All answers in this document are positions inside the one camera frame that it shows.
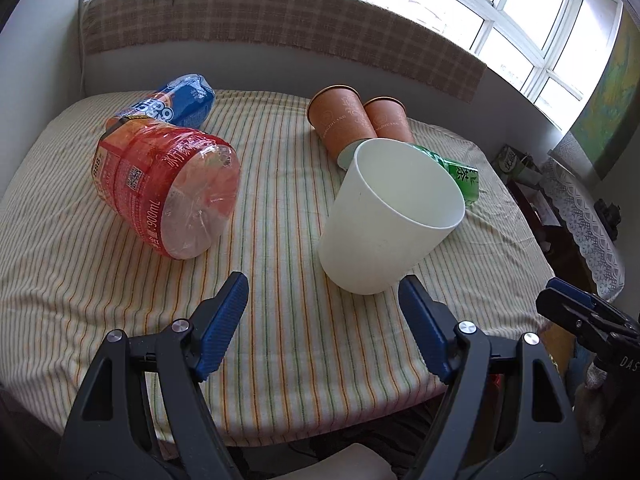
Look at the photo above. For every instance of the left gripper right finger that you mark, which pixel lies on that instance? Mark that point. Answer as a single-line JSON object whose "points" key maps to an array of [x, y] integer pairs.
{"points": [[505, 413]]}

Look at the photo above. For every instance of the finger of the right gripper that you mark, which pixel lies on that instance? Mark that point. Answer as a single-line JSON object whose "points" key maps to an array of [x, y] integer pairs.
{"points": [[597, 325]]}

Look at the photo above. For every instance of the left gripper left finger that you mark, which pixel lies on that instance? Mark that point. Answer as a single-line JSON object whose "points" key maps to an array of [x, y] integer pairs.
{"points": [[110, 432]]}

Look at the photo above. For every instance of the white plastic cup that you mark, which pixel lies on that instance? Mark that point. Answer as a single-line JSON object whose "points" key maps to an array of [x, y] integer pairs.
{"points": [[395, 206]]}

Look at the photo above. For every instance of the orange paper cup right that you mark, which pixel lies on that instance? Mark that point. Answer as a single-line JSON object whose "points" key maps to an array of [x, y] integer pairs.
{"points": [[389, 119]]}

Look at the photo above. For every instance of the orange paper cup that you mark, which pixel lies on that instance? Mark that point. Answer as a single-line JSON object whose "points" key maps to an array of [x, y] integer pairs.
{"points": [[389, 119], [338, 116]]}

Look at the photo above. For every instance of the orange paper cup left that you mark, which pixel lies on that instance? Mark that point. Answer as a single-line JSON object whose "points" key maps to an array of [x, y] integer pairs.
{"points": [[338, 116]]}

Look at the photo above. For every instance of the white lace cloth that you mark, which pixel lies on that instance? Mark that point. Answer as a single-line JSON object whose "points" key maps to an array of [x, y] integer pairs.
{"points": [[576, 208]]}

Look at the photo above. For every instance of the striped table cloth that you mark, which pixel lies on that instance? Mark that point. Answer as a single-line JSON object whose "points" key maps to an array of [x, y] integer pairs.
{"points": [[307, 357]]}

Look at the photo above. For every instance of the green paper bag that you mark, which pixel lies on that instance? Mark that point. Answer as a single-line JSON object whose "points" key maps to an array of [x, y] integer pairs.
{"points": [[513, 165]]}

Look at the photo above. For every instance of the green tea bottle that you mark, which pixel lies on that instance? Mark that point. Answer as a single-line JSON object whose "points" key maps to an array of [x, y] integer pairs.
{"points": [[466, 177]]}

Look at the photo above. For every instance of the world map poster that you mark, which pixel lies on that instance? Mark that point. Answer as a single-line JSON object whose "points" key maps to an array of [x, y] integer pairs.
{"points": [[607, 123]]}

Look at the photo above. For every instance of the orange lemon drink bottle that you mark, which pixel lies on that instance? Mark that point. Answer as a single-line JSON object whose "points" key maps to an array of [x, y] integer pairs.
{"points": [[175, 186]]}

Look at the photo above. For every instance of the blue drink bottle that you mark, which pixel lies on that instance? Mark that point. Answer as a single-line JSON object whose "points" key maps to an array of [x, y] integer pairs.
{"points": [[184, 102]]}

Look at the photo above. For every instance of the brown plaid cloth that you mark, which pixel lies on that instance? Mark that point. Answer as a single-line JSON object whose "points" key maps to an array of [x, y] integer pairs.
{"points": [[352, 30]]}

